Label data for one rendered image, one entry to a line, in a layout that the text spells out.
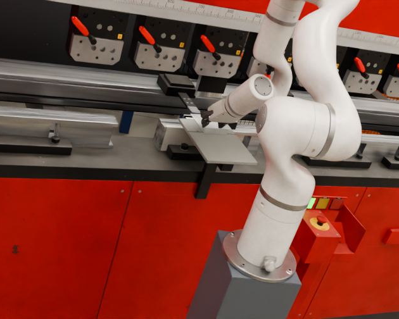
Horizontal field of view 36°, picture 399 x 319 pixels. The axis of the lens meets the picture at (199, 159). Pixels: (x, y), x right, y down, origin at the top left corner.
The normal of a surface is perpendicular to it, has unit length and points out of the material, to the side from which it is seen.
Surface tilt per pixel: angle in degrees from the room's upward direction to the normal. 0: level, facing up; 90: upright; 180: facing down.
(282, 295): 90
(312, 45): 52
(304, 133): 74
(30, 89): 90
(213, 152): 0
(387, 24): 90
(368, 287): 90
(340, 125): 45
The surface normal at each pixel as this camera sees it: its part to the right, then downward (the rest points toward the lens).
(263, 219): -0.57, 0.26
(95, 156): 0.27, -0.84
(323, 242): 0.32, 0.54
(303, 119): 0.26, -0.19
